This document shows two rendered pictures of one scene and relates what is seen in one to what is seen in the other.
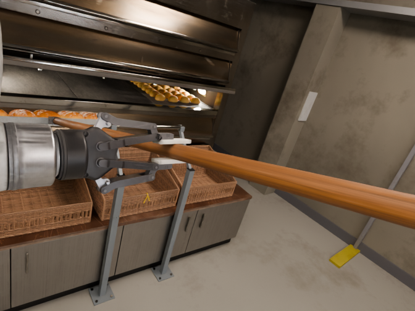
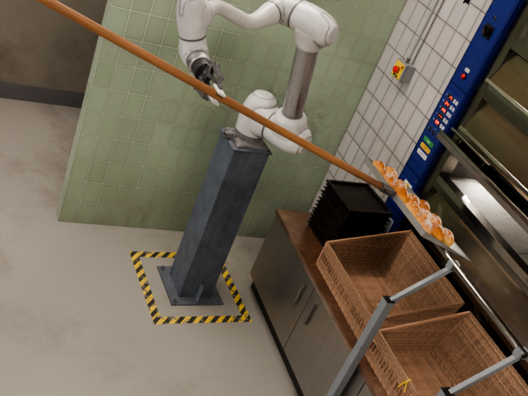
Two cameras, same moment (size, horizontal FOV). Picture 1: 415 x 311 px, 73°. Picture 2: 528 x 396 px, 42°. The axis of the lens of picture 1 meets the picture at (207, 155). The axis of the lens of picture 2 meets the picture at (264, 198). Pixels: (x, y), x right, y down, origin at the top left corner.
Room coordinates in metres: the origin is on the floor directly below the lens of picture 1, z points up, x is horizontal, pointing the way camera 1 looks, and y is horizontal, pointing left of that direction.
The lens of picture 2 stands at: (1.25, -2.06, 2.53)
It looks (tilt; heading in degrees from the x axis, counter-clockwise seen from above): 30 degrees down; 102
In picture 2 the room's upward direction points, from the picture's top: 23 degrees clockwise
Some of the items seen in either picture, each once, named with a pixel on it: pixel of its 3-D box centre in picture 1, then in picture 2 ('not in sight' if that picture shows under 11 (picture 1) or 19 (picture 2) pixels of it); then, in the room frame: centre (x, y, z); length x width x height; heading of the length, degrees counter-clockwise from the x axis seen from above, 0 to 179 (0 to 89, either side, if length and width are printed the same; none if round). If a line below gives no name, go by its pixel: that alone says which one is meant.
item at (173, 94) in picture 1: (165, 89); not in sight; (2.66, 0.56, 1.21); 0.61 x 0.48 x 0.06; 43
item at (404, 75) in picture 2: not in sight; (402, 71); (0.88, 1.75, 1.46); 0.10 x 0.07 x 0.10; 133
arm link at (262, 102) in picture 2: not in sight; (258, 112); (0.41, 1.00, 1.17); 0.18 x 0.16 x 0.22; 167
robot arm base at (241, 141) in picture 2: not in sight; (244, 134); (0.38, 0.99, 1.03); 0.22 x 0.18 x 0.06; 46
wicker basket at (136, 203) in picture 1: (130, 178); (449, 378); (1.76, 0.48, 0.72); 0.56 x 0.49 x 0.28; 134
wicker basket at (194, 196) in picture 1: (196, 171); not in sight; (2.16, 0.05, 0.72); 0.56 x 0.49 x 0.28; 133
